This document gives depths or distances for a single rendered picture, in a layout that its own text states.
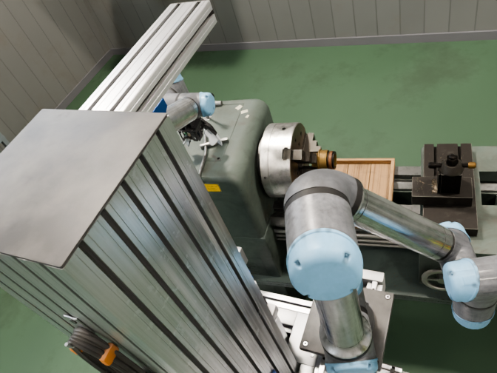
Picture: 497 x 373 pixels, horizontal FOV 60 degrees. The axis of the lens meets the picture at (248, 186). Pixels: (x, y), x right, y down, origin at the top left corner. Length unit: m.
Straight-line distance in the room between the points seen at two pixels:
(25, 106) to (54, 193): 4.51
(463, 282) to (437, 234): 0.13
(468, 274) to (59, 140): 0.72
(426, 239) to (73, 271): 0.68
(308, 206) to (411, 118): 2.91
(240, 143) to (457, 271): 1.07
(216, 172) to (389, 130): 2.07
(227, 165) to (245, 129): 0.20
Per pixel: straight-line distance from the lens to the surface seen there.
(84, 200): 0.55
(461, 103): 3.70
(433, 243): 0.97
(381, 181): 1.96
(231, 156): 1.68
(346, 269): 0.68
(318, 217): 0.69
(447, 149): 1.96
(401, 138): 3.43
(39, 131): 0.73
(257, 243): 1.93
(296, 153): 1.69
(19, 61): 5.09
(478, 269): 0.89
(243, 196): 1.67
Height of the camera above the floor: 2.35
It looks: 45 degrees down
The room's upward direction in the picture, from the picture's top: 22 degrees counter-clockwise
